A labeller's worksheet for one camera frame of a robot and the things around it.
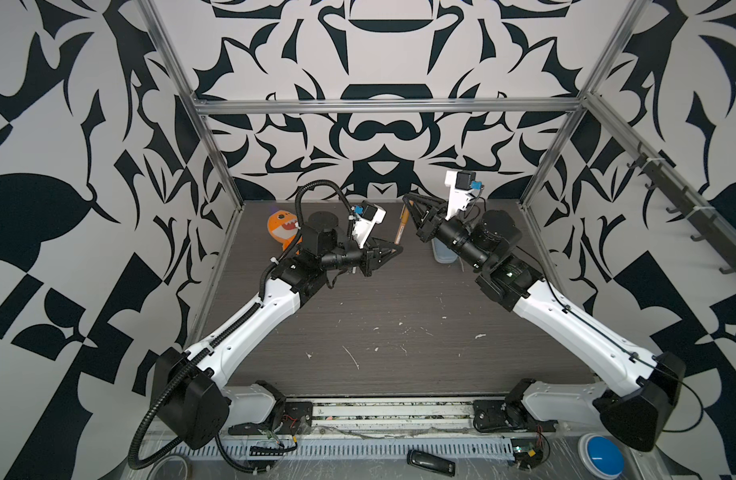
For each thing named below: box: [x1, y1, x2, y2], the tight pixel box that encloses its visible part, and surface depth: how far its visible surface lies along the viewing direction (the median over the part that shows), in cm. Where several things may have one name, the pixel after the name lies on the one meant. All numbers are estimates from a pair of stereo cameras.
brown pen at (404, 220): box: [394, 208, 409, 245], surface depth 65 cm
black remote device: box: [406, 449, 456, 477], surface depth 67 cm
